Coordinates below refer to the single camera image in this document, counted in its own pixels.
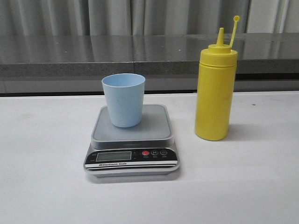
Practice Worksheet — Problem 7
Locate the grey stone counter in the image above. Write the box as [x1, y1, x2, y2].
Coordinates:
[0, 33, 299, 96]

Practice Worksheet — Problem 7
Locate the silver electronic kitchen scale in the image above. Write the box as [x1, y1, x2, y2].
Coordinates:
[84, 104, 180, 183]

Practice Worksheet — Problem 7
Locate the grey curtain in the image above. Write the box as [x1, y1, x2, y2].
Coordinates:
[0, 0, 299, 36]

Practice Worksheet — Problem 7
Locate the yellow squeeze bottle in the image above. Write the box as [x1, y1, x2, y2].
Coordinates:
[195, 15, 240, 141]

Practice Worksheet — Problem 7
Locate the light blue plastic cup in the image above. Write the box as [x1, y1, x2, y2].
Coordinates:
[102, 73, 145, 128]

